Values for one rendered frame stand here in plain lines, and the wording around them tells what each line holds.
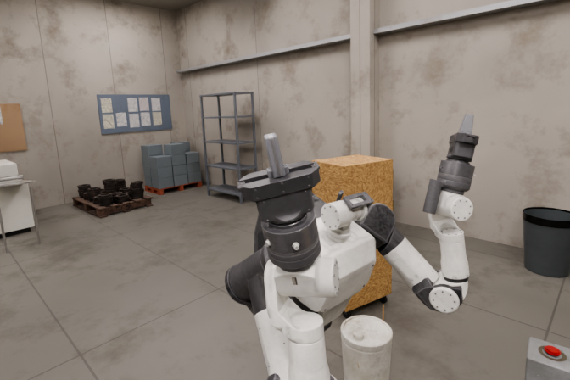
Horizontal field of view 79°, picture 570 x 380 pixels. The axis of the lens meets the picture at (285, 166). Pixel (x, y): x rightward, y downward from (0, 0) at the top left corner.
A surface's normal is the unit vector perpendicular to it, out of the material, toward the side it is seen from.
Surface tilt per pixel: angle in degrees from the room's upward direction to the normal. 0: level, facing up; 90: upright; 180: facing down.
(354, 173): 90
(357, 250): 68
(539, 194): 90
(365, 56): 90
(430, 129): 90
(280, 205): 102
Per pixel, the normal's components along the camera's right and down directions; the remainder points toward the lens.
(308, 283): -0.22, 0.42
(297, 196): 0.18, 0.36
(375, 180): 0.50, 0.12
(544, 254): -0.68, 0.22
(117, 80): 0.72, 0.08
